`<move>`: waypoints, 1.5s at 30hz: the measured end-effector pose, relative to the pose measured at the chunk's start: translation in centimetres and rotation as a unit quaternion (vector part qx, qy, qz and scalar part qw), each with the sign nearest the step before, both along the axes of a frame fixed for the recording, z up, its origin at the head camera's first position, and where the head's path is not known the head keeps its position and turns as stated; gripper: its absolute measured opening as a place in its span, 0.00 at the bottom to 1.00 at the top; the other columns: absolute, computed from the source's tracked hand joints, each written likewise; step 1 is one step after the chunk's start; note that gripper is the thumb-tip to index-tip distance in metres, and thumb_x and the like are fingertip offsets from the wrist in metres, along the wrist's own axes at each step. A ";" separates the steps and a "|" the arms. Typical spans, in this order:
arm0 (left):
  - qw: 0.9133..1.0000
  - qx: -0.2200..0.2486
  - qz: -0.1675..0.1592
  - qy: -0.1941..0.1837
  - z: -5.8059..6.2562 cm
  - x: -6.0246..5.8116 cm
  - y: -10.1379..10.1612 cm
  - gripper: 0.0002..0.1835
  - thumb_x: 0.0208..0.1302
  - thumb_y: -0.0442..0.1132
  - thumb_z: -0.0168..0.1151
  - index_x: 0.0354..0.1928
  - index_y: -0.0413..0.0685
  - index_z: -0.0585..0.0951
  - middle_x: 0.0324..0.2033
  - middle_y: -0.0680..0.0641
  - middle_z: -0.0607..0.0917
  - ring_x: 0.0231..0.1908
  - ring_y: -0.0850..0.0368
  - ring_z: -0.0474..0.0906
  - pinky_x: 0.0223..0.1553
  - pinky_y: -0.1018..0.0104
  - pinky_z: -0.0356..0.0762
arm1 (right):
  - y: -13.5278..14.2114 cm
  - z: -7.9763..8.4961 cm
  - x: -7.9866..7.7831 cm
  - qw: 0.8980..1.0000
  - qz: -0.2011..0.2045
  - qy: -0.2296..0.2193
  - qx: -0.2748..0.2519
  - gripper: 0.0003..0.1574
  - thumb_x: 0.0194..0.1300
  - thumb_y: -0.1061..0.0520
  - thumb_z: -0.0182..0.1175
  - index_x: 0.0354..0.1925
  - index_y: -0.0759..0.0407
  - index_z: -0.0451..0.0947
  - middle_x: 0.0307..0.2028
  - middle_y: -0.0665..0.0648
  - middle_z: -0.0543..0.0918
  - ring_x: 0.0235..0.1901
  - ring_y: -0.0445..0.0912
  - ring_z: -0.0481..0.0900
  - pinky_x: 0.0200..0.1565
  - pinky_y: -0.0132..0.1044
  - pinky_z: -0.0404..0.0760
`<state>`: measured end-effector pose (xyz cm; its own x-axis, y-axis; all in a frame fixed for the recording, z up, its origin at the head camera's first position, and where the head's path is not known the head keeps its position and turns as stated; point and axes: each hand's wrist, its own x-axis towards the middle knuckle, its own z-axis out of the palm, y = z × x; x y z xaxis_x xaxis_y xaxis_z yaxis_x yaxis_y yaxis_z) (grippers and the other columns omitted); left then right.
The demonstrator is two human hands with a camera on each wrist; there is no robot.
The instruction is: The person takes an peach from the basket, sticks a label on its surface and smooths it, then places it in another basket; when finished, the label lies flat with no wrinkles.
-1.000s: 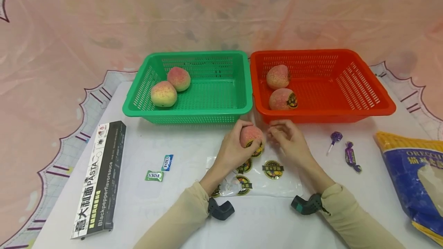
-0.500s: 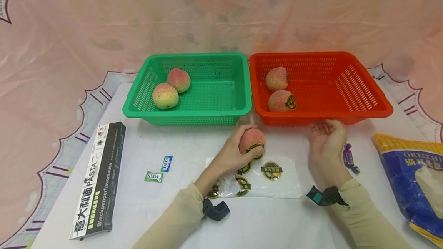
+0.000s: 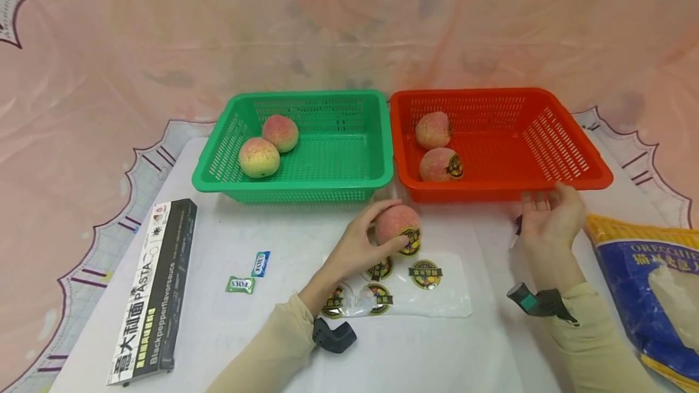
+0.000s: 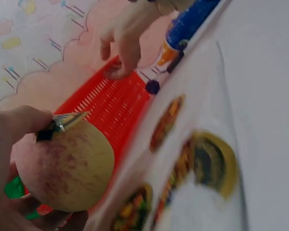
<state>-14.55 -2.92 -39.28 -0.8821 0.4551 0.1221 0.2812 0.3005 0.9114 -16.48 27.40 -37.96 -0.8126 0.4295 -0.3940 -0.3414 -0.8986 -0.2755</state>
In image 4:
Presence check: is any person's left hand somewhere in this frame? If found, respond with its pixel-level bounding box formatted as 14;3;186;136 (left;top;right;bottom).
0;105;89;231

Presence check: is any person's right hand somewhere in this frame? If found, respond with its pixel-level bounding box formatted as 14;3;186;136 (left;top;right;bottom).
100;0;161;80

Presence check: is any red plastic slotted basket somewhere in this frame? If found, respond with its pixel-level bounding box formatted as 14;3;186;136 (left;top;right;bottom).
24;55;151;228

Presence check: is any yellow pink round apple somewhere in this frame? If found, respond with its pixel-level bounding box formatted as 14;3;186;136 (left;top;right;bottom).
14;117;115;213

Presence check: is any small purple round fruit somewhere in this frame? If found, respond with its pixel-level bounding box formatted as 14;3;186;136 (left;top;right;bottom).
145;79;161;95

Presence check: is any black and yellow small piece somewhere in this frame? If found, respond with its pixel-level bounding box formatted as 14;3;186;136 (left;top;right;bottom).
35;111;91;143

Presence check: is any green plastic piece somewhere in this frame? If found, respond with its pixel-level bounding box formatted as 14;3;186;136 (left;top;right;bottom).
4;175;41;220

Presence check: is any blue bottle with orange cap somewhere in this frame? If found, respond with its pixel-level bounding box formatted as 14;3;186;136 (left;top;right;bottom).
157;0;223;67

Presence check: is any white bag with food prints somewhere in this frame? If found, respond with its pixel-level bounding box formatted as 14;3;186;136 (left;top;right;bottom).
86;39;250;231

